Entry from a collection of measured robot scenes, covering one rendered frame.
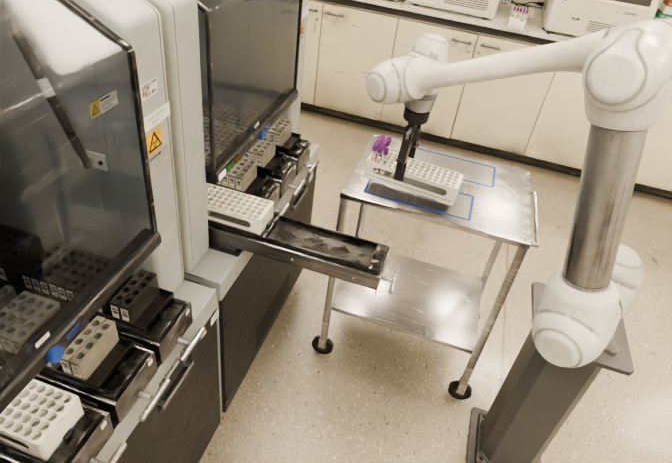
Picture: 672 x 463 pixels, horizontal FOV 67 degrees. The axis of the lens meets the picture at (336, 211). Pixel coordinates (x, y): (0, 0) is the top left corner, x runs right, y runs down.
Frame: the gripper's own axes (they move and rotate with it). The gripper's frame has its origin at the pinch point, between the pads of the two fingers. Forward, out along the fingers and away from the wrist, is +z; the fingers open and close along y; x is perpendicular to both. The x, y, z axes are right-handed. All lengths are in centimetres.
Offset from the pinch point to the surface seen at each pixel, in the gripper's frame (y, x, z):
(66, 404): -106, 32, 5
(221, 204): -41, 41, 5
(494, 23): 195, -1, 1
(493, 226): -3.3, -31.7, 9.1
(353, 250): -33.7, 2.9, 11.0
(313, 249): -39.0, 12.9, 11.0
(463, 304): 17, -33, 63
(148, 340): -84, 32, 11
